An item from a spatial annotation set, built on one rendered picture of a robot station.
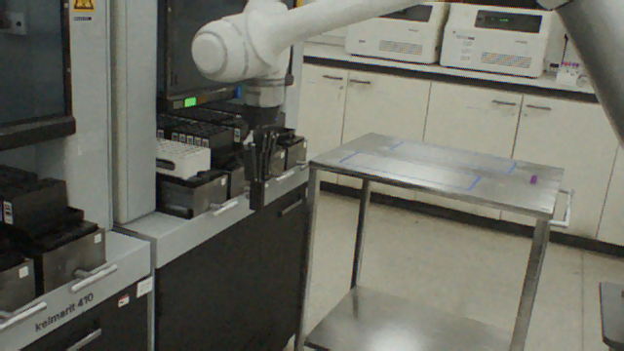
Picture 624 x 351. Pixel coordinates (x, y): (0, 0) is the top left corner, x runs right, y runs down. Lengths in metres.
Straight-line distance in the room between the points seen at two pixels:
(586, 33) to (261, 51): 0.50
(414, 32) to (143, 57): 2.42
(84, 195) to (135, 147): 0.15
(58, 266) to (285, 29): 0.54
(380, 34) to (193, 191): 2.40
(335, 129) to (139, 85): 2.54
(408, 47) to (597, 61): 2.62
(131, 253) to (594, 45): 0.86
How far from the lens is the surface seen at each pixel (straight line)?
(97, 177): 1.19
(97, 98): 1.15
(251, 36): 1.01
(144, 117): 1.26
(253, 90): 1.19
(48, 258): 1.02
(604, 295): 1.34
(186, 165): 1.32
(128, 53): 1.20
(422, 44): 3.46
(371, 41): 3.55
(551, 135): 3.41
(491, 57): 3.40
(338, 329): 1.81
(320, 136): 3.73
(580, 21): 0.91
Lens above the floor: 1.23
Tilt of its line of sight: 17 degrees down
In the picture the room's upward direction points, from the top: 5 degrees clockwise
